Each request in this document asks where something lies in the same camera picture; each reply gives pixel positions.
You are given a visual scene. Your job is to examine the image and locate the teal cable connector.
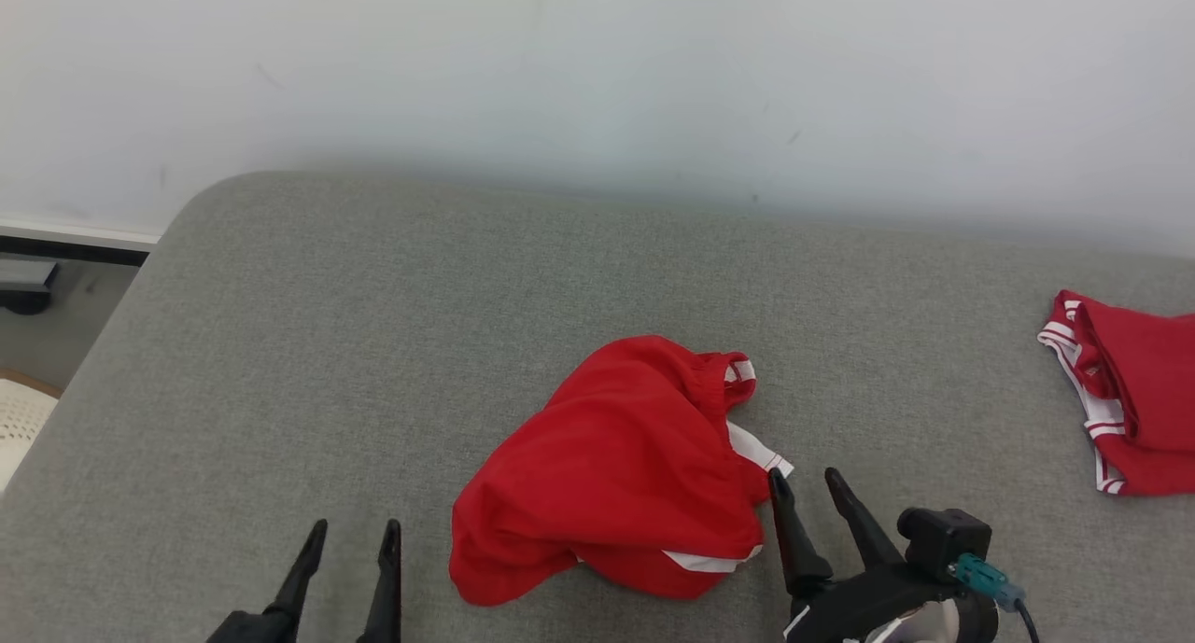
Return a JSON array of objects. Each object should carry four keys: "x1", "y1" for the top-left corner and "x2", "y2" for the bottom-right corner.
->
[{"x1": 952, "y1": 554, "x2": 1024, "y2": 612}]

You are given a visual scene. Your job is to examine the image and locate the red shorts with white stripe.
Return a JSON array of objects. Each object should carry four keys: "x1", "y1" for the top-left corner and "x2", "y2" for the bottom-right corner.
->
[{"x1": 448, "y1": 335, "x2": 795, "y2": 608}]

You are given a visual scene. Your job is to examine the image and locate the white and black baseboard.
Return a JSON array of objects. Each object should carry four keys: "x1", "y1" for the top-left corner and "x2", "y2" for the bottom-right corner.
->
[{"x1": 0, "y1": 218, "x2": 161, "y2": 267}]

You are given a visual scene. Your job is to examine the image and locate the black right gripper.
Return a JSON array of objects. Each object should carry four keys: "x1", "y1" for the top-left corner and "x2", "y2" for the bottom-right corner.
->
[{"x1": 767, "y1": 468, "x2": 1000, "y2": 643}]

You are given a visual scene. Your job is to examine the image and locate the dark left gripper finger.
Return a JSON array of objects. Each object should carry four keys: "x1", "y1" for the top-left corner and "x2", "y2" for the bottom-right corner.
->
[
  {"x1": 271, "y1": 519, "x2": 329, "y2": 619},
  {"x1": 359, "y1": 519, "x2": 403, "y2": 643}
]

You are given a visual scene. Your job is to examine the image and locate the red basketball jersey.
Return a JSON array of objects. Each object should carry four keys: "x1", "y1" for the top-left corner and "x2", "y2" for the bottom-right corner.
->
[{"x1": 1037, "y1": 290, "x2": 1195, "y2": 496}]

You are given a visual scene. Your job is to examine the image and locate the dark grey floor object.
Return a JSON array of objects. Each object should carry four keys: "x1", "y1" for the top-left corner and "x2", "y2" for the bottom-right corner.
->
[{"x1": 0, "y1": 259, "x2": 60, "y2": 316}]

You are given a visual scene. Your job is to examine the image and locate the white woven basket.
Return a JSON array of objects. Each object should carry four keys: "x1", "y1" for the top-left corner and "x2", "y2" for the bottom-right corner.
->
[{"x1": 0, "y1": 370, "x2": 65, "y2": 493}]

